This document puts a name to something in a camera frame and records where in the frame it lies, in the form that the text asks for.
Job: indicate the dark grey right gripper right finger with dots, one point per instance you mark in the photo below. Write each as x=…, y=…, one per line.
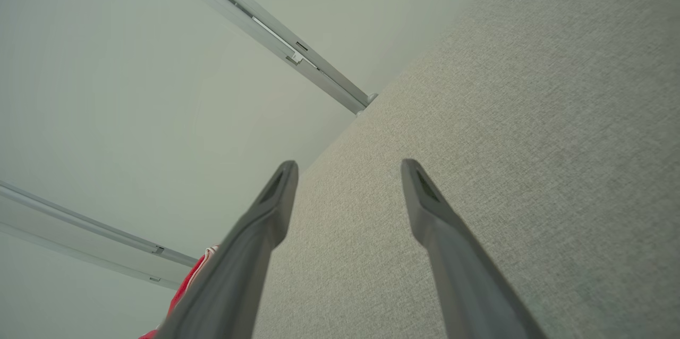
x=467, y=291

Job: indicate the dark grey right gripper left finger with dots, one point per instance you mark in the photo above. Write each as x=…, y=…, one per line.
x=228, y=286

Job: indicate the red Bulls 23 jersey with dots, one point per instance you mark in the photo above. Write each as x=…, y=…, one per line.
x=194, y=277

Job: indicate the grey partition frame profile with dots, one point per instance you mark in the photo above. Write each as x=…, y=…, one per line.
x=79, y=238
x=276, y=36

